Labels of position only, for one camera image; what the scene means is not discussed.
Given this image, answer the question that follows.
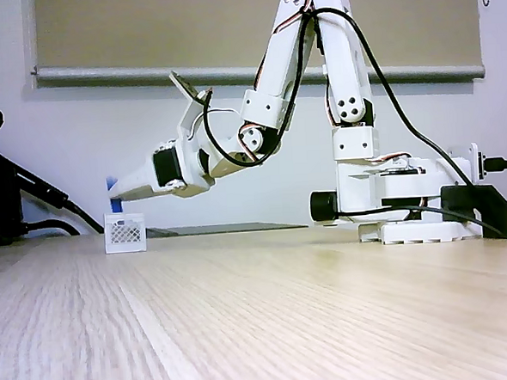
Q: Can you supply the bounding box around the blue clothes peg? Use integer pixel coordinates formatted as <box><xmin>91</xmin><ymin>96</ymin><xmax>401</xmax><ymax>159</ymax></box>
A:
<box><xmin>106</xmin><ymin>175</ymin><xmax>125</xmax><ymax>215</ymax></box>

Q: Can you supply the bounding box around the black table clamp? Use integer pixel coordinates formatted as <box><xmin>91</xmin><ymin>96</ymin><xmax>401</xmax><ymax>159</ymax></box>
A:
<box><xmin>440</xmin><ymin>181</ymin><xmax>507</xmax><ymax>244</ymax></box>

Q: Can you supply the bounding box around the black power cable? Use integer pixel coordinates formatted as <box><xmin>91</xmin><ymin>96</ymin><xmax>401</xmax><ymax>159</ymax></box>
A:
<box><xmin>336</xmin><ymin>199</ymin><xmax>507</xmax><ymax>248</ymax></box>

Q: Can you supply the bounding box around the black clamp knob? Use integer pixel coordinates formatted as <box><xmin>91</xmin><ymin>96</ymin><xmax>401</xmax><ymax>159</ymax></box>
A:
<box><xmin>308</xmin><ymin>188</ymin><xmax>340</xmax><ymax>225</ymax></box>

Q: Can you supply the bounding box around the grey blind bottom bar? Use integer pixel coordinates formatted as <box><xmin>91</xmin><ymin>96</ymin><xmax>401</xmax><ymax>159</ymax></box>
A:
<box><xmin>30</xmin><ymin>39</ymin><xmax>487</xmax><ymax>109</ymax></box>

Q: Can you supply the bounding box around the thin black cable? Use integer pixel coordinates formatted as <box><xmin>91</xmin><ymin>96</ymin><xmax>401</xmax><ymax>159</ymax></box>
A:
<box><xmin>21</xmin><ymin>216</ymin><xmax>82</xmax><ymax>240</ymax></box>

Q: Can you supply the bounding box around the white controller board holder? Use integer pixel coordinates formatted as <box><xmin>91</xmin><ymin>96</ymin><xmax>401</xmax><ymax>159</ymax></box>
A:
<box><xmin>447</xmin><ymin>141</ymin><xmax>489</xmax><ymax>184</ymax></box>

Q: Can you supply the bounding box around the black camera cable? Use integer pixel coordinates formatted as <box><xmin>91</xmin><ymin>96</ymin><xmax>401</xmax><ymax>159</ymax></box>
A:
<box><xmin>196</xmin><ymin>0</ymin><xmax>481</xmax><ymax>211</ymax></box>

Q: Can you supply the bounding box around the small white lattice crate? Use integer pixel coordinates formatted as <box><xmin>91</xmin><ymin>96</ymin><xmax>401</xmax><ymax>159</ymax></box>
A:
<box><xmin>102</xmin><ymin>211</ymin><xmax>149</xmax><ymax>255</ymax></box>

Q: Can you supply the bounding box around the beige roller blind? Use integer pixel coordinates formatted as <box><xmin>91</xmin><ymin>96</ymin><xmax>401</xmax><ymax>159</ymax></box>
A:
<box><xmin>33</xmin><ymin>0</ymin><xmax>484</xmax><ymax>95</ymax></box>

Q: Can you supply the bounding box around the thick black cable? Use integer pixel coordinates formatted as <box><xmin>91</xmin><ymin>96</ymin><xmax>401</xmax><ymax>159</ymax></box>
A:
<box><xmin>15</xmin><ymin>158</ymin><xmax>107</xmax><ymax>240</ymax></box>

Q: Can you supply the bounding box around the black usb cable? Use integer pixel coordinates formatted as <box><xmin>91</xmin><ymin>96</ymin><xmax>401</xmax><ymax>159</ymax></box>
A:
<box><xmin>486</xmin><ymin>156</ymin><xmax>507</xmax><ymax>183</ymax></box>

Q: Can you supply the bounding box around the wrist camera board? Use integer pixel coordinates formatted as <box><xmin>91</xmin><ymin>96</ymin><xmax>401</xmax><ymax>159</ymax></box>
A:
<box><xmin>168</xmin><ymin>69</ymin><xmax>214</xmax><ymax>108</ymax></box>

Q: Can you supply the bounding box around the dark flat mat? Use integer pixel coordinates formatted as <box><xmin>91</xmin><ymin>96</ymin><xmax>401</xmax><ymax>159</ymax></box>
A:
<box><xmin>145</xmin><ymin>218</ymin><xmax>311</xmax><ymax>240</ymax></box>

